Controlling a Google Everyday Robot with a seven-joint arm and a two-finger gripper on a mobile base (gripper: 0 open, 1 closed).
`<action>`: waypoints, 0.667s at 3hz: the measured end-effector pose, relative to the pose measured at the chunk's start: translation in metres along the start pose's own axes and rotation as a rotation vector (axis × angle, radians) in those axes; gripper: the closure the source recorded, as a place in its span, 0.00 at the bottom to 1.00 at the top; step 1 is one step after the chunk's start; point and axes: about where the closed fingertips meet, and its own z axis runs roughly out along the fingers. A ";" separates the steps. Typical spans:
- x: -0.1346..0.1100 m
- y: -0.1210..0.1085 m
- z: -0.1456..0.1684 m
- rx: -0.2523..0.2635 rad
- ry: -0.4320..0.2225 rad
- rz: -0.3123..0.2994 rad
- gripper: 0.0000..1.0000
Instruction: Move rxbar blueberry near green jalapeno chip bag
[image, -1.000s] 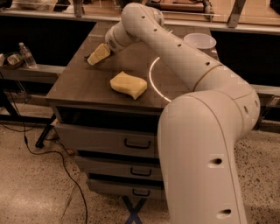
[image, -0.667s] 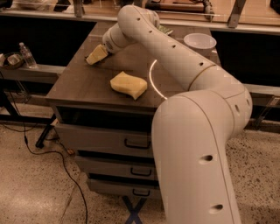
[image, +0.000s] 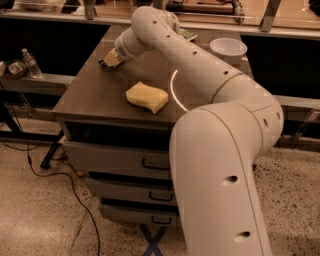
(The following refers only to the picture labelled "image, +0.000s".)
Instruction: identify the blue rxbar blueberry wrapper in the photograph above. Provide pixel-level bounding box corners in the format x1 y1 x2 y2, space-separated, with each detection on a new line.
98 60 115 69

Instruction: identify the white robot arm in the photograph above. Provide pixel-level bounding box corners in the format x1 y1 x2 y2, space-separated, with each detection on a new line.
115 6 284 256

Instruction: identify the green jalapeno chip bag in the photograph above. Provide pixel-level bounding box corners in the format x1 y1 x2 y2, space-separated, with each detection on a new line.
178 28 197 41

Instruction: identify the yellow sponge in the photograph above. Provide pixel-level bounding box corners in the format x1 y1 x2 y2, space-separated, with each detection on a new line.
126 81 169 114

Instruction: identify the grey drawer cabinet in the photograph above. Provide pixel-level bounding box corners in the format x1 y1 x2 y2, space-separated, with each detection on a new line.
52 24 254 231

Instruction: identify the grey side shelf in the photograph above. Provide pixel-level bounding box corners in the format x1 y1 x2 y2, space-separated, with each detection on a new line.
0 74 74 96

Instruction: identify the clear plastic water bottle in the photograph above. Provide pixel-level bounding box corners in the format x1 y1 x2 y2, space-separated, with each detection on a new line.
22 48 42 78

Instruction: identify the dark bowl with items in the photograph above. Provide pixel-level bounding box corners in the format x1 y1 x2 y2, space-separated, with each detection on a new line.
0 60 27 80

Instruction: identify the top grey drawer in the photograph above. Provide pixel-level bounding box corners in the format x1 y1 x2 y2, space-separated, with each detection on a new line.
63 141 171 180

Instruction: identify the grey drawer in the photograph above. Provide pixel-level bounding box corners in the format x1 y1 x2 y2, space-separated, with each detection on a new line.
99 204 181 227
86 178 177 206
63 141 171 180

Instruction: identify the white bowl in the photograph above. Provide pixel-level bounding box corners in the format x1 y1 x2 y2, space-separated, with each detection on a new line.
210 38 247 65

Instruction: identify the middle grey drawer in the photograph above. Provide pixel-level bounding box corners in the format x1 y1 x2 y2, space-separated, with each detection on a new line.
86 178 177 206

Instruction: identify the bottom grey drawer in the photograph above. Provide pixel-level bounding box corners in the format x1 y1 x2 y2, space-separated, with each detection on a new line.
99 204 181 227

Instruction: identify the blue tape cross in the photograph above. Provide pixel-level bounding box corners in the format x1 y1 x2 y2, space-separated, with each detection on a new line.
140 224 167 256

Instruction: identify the black floor cable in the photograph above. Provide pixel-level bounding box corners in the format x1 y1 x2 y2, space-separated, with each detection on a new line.
0 99 102 256

